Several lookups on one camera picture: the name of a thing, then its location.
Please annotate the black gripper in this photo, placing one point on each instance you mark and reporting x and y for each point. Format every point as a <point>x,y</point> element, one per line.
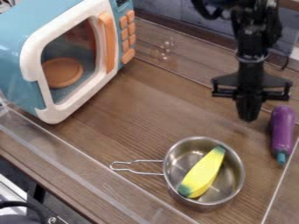
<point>251,81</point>

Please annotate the purple toy eggplant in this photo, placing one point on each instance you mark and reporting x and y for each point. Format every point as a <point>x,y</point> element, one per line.
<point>281,132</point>

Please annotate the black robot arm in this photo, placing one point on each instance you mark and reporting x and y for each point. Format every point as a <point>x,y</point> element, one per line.
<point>256,28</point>

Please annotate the orange microwave turntable plate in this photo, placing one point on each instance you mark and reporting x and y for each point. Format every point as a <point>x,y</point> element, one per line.
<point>61,71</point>

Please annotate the blue toy microwave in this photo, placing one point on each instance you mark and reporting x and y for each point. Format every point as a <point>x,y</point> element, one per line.
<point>92,31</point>

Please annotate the silver pot with wire handle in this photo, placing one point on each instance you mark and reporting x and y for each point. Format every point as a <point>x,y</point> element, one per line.
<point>180,159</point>

